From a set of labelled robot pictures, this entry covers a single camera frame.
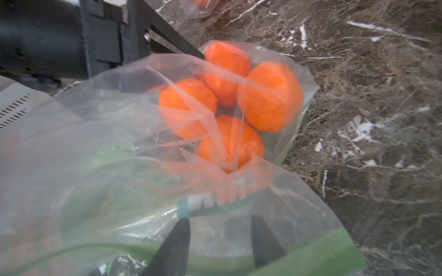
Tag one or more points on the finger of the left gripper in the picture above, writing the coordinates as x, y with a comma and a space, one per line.
149, 19

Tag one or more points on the green-edged zip-top bag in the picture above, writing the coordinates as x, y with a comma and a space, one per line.
109, 167

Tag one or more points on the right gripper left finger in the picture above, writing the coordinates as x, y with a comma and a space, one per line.
171, 259

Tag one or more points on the middle clear zip-top bag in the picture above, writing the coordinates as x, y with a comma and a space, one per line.
194, 9

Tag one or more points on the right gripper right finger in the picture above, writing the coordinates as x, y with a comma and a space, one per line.
266, 248

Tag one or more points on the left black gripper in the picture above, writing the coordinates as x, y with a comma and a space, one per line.
45, 42

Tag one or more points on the white perforated plastic basket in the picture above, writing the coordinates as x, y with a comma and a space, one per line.
16, 100

